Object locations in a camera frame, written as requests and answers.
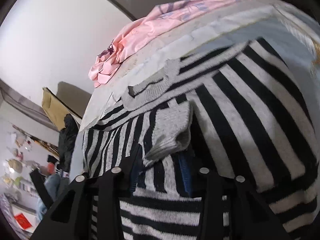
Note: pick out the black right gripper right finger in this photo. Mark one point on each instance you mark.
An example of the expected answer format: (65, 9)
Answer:
(230, 208)

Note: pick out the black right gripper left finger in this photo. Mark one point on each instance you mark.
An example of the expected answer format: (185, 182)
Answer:
(89, 208)

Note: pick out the black grey striped knit sweater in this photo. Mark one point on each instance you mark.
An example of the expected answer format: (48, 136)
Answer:
(238, 107)

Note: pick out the black bag by bed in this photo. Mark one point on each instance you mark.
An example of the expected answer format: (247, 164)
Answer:
(67, 139)

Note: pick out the brown cardboard box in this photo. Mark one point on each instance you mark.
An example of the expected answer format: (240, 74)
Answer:
(56, 110)

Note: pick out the grey feather print bed sheet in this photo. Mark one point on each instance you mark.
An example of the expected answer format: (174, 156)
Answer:
(291, 32)

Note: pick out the pink crumpled quilt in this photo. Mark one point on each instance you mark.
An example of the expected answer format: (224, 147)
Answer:
(137, 34)

